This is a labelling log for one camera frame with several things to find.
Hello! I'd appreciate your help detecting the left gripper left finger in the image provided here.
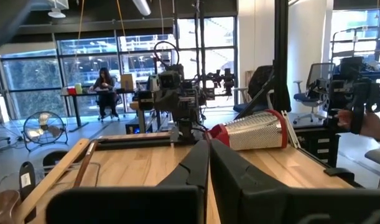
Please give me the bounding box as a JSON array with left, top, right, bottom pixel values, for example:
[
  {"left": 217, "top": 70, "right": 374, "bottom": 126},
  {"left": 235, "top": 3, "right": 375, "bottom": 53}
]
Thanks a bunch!
[{"left": 46, "top": 139, "right": 210, "bottom": 224}]

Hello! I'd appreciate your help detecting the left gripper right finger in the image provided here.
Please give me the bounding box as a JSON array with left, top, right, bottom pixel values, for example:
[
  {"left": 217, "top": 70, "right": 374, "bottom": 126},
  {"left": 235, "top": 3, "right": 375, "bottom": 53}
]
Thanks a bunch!
[{"left": 210, "top": 138, "right": 380, "bottom": 224}]

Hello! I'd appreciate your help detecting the reddish wooden spoon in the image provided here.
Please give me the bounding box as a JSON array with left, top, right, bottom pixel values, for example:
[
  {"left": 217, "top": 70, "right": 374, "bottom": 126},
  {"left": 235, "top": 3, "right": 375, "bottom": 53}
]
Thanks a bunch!
[{"left": 73, "top": 140, "right": 99, "bottom": 189}]

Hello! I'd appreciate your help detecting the light wooden slotted spatula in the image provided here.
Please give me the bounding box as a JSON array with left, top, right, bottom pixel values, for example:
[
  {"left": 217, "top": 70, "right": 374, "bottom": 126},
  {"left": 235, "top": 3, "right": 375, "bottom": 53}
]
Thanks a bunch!
[{"left": 14, "top": 138, "right": 91, "bottom": 224}]

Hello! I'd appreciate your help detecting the clear plastic bin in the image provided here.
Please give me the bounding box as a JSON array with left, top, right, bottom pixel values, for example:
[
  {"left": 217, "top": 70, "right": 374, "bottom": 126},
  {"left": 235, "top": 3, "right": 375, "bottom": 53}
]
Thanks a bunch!
[{"left": 0, "top": 146, "right": 102, "bottom": 224}]

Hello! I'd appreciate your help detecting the cardboard box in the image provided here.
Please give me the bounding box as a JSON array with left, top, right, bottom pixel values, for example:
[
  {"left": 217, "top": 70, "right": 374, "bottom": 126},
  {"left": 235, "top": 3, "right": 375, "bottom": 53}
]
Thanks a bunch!
[{"left": 120, "top": 73, "right": 137, "bottom": 92}]

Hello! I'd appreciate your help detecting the black drawer cabinet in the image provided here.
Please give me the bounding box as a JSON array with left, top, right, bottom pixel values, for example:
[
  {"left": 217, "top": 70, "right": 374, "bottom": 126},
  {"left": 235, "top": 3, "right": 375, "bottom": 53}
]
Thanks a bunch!
[{"left": 295, "top": 125, "right": 340, "bottom": 169}]

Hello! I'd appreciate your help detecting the person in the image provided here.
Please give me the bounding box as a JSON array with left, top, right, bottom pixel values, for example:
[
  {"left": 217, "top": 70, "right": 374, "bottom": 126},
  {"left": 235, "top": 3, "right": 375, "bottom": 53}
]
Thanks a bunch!
[{"left": 92, "top": 67, "right": 121, "bottom": 121}]

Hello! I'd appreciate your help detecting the red steel box grater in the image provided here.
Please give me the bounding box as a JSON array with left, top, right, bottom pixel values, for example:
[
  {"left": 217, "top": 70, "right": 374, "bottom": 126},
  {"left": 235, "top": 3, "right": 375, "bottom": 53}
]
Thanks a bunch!
[{"left": 207, "top": 108, "right": 289, "bottom": 151}]

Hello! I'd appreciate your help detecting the blue office chair black back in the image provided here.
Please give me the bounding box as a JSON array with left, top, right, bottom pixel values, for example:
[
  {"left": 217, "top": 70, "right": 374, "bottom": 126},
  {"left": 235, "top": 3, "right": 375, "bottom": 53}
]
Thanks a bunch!
[{"left": 232, "top": 64, "right": 275, "bottom": 114}]

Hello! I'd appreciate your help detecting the black window-side desk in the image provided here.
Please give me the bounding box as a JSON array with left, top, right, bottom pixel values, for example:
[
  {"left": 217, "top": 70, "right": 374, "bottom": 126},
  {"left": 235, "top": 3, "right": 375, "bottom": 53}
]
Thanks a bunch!
[{"left": 60, "top": 89, "right": 137, "bottom": 133}]

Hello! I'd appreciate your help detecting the white tube light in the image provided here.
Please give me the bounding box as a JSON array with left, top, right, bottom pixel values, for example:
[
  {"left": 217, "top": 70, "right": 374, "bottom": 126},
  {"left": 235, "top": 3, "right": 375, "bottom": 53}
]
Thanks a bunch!
[{"left": 132, "top": 0, "right": 152, "bottom": 17}]

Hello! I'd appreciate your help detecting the person's hand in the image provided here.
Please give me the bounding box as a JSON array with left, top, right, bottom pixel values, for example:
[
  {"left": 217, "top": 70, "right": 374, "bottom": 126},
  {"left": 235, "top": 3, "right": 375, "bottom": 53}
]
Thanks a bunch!
[{"left": 336, "top": 108, "right": 380, "bottom": 144}]

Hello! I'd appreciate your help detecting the black floor fan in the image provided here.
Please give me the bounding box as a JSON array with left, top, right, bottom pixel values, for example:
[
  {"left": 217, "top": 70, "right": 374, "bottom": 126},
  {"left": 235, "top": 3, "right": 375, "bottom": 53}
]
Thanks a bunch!
[{"left": 22, "top": 111, "right": 69, "bottom": 153}]

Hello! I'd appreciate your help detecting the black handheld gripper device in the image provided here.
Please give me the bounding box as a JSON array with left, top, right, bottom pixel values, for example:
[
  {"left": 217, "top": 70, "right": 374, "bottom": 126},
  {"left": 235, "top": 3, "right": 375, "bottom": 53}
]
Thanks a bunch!
[{"left": 318, "top": 55, "right": 380, "bottom": 135}]

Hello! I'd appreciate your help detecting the grey mesh office chair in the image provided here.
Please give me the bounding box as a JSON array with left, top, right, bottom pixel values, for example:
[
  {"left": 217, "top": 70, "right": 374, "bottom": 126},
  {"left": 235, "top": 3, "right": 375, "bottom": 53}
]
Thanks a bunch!
[{"left": 292, "top": 62, "right": 335, "bottom": 125}]

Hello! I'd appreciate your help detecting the white ceiling lamp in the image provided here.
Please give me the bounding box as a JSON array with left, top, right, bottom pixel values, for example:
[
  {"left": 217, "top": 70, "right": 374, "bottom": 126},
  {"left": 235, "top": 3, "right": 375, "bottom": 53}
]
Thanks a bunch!
[{"left": 47, "top": 6, "right": 67, "bottom": 19}]

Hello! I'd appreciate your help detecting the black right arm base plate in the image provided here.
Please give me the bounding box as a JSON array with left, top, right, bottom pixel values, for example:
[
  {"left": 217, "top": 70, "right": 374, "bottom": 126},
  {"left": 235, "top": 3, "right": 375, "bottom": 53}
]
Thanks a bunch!
[{"left": 169, "top": 127, "right": 211, "bottom": 146}]

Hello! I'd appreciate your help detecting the small black table bracket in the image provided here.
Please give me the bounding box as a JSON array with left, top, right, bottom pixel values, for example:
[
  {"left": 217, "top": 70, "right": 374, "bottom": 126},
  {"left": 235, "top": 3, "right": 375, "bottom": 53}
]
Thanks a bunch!
[{"left": 322, "top": 167, "right": 356, "bottom": 183}]

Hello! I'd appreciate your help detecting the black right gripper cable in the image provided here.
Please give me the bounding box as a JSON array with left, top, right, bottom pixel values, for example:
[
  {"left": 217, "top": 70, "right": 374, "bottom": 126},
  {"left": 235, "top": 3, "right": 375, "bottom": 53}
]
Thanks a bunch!
[{"left": 152, "top": 40, "right": 180, "bottom": 73}]

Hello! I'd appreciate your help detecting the yellow hanging cord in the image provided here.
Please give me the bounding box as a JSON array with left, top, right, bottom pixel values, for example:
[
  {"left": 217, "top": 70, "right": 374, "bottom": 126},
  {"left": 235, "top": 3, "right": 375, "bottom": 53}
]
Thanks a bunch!
[
  {"left": 115, "top": 0, "right": 126, "bottom": 38},
  {"left": 78, "top": 0, "right": 86, "bottom": 42}
]

